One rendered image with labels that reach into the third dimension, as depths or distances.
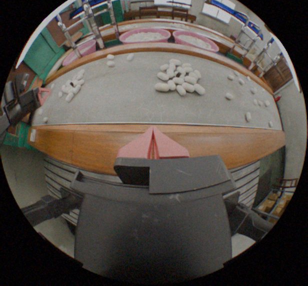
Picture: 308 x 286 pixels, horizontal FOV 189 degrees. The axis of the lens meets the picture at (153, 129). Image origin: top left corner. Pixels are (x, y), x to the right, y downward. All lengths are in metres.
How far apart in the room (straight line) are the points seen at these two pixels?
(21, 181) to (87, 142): 1.51
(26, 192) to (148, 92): 1.76
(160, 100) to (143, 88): 0.06
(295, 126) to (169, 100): 4.53
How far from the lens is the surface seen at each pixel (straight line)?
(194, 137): 0.20
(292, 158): 4.68
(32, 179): 1.69
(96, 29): 0.49
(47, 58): 0.98
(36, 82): 0.82
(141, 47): 0.41
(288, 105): 4.65
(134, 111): 0.23
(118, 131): 0.20
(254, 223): 0.32
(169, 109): 0.23
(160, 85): 0.24
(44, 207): 0.38
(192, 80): 0.28
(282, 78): 4.84
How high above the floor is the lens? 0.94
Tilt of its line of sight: 77 degrees down
